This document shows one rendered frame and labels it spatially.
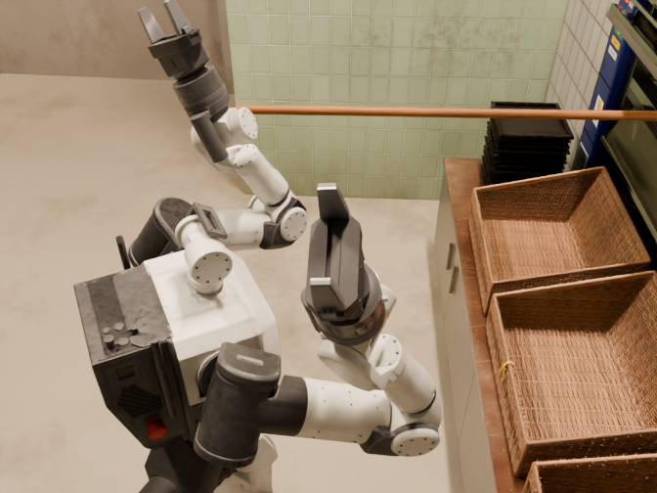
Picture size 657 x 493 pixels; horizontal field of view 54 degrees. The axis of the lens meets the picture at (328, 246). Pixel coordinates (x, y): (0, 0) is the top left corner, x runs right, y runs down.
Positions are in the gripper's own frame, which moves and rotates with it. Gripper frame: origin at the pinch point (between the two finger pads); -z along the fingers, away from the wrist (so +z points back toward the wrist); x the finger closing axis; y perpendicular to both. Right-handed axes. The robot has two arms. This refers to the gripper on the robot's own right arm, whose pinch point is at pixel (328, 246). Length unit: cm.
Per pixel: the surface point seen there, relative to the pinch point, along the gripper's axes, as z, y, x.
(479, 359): 142, 23, 36
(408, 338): 216, -3, 70
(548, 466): 112, 37, -1
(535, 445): 114, 34, 4
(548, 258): 165, 52, 82
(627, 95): 131, 79, 129
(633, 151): 134, 78, 107
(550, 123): 155, 57, 137
